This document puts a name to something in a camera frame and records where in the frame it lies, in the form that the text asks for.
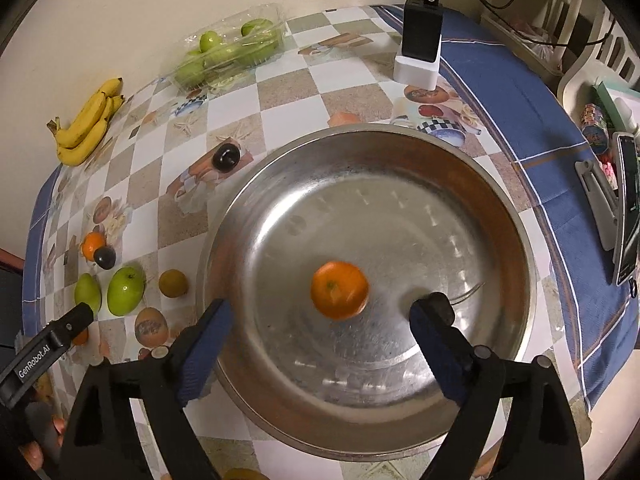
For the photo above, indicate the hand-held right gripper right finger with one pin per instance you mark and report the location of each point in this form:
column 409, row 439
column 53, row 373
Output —
column 440, row 355

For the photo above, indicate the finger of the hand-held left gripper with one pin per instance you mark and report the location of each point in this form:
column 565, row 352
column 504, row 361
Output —
column 75, row 325

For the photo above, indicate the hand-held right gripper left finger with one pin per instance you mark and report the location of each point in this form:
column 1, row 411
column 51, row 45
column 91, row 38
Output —
column 207, row 350

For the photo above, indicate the small green apple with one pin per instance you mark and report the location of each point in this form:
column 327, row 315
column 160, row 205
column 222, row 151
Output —
column 88, row 294

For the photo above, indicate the large green apple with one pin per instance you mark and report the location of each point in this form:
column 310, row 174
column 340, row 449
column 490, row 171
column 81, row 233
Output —
column 126, row 291

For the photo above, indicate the round brown longan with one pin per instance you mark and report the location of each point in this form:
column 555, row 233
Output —
column 173, row 283

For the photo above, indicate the orange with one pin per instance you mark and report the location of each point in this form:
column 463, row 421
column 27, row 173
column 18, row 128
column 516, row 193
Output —
column 91, row 244
column 340, row 290

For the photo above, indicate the large stainless steel bowl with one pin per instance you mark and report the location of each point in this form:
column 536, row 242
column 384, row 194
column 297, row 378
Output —
column 350, row 210

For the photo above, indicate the dark purple plum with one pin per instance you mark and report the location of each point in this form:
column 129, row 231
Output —
column 106, row 258
column 225, row 157

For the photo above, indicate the person's left hand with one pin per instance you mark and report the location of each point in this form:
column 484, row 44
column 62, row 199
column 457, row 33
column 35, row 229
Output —
column 35, row 455

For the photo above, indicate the yellow banana bunch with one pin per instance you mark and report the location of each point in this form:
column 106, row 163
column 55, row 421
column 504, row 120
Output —
column 82, row 130

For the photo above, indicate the white phone stand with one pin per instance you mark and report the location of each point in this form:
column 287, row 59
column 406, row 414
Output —
column 597, row 200

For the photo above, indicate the smartphone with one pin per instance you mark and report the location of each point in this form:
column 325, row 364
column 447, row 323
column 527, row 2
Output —
column 627, row 210

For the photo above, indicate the colourful round tin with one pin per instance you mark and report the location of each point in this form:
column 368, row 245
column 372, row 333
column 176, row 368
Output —
column 595, row 127

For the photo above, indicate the white charging dock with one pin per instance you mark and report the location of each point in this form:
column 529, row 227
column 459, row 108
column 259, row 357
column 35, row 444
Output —
column 417, row 71

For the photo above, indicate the pile of packed green apples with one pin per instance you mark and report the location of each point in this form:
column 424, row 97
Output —
column 220, row 52

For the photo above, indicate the white bottle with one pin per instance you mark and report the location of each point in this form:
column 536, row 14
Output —
column 631, row 117

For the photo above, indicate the green box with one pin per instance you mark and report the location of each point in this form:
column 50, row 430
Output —
column 612, row 102

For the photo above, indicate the clear plastic clamshell container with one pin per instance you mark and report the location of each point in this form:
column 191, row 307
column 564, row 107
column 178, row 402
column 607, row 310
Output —
column 230, row 45

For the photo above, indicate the white chair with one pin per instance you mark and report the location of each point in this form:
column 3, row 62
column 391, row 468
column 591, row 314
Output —
column 575, row 67

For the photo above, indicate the clear plastic bag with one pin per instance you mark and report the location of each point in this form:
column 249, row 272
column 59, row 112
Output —
column 542, row 50

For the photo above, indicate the black power bank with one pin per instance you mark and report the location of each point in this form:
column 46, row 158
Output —
column 422, row 25

